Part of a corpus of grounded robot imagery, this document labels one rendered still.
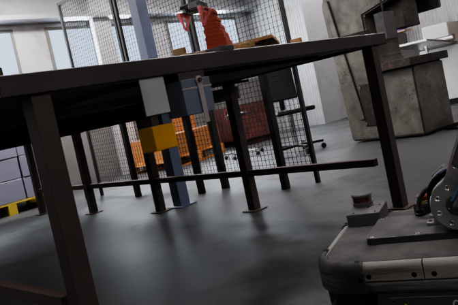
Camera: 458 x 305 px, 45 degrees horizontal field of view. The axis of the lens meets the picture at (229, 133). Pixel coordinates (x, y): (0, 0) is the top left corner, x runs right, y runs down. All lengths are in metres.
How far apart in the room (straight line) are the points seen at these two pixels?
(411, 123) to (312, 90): 4.54
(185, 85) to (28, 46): 6.32
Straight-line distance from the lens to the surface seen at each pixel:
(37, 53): 8.11
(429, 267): 1.48
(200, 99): 1.88
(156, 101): 1.79
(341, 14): 6.11
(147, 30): 4.39
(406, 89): 5.73
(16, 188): 6.72
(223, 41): 3.29
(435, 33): 8.90
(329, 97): 10.24
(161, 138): 1.75
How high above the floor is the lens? 0.72
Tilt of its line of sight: 3 degrees down
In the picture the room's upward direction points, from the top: 12 degrees counter-clockwise
